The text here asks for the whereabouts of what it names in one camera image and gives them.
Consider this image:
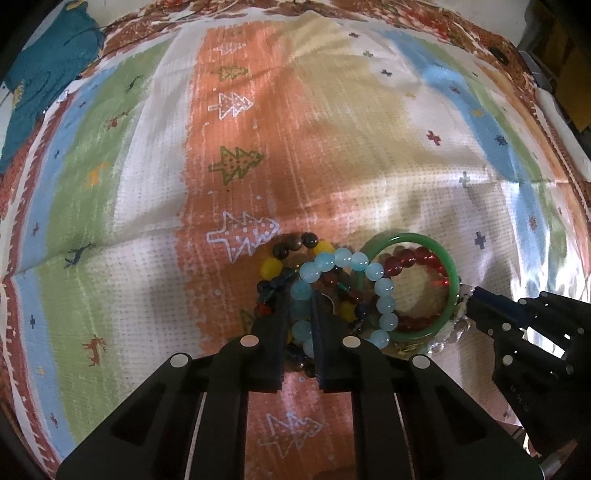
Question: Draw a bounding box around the light blue bead bracelet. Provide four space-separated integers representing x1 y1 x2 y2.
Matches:
289 247 400 358

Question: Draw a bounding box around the yellow and brown bead bracelet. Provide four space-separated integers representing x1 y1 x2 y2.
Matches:
254 232 371 377

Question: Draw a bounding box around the red bead bracelet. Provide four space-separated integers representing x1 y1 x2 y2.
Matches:
382 246 452 332

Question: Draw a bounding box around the green jade bangle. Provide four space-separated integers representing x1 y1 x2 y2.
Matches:
361 230 460 343

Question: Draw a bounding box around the colourful striped patterned blanket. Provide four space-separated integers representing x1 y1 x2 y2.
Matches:
1 1 590 476

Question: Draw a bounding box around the teal blue cloth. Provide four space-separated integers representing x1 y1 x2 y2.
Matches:
1 1 105 174

